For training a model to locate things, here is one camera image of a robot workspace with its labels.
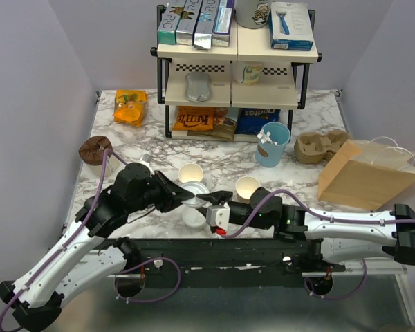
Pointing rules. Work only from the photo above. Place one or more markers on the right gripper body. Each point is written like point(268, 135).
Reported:
point(242, 211)

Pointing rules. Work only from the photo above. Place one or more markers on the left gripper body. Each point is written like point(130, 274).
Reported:
point(150, 198)

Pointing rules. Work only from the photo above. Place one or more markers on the brown paper coffee cup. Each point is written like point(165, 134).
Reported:
point(245, 187)

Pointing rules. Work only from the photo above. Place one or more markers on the brown paper cups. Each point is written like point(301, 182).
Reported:
point(190, 172)

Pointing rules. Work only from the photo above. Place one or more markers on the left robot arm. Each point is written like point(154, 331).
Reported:
point(37, 297)

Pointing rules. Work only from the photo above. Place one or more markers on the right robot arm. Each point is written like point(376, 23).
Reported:
point(340, 236)

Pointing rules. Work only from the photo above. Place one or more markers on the blue plastic cup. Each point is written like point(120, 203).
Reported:
point(268, 155)

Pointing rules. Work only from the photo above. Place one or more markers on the white stirrers in cup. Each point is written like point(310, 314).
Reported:
point(265, 137)

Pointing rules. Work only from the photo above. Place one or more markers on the orange Kettle chips bag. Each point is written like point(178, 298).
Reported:
point(216, 122)

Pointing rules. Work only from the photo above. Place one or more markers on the cardboard cup carrier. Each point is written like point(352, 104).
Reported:
point(313, 147)

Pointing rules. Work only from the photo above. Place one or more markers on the blue Doritos bag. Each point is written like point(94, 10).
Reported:
point(251, 121)

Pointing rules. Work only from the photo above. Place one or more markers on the orange snack bag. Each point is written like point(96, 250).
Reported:
point(130, 107)

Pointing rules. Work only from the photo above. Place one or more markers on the brown paper bag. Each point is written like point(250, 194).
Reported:
point(367, 174)

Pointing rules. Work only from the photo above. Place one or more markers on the two-tier shelf rack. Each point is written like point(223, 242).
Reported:
point(282, 85)

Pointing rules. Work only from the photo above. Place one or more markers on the grey sponge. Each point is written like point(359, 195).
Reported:
point(198, 87)

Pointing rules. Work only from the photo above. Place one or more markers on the white printed cup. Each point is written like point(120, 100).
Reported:
point(246, 73)

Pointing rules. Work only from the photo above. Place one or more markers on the teal toothpaste box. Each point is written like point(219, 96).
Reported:
point(166, 32)

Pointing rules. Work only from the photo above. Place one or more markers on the blue silver toothpaste box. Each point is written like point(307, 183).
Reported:
point(205, 24)

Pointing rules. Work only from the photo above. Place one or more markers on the purple white toothpaste box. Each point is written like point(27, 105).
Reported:
point(223, 22)

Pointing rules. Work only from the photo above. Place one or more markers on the blue razor box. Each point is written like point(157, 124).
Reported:
point(290, 27)

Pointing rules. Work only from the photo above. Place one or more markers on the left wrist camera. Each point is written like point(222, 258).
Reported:
point(146, 159)

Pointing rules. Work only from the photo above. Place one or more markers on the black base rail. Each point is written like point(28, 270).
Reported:
point(221, 263)

